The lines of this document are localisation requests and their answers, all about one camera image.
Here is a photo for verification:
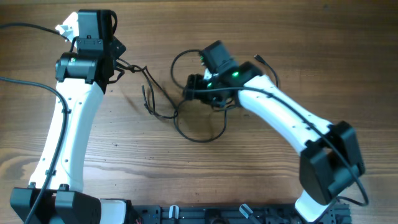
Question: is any black cable bundle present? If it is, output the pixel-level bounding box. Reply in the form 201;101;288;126
114;54;279;144

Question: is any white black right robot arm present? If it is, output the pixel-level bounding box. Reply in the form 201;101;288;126
183;40;369;223

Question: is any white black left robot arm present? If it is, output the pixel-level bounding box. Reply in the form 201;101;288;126
10;9;129;223

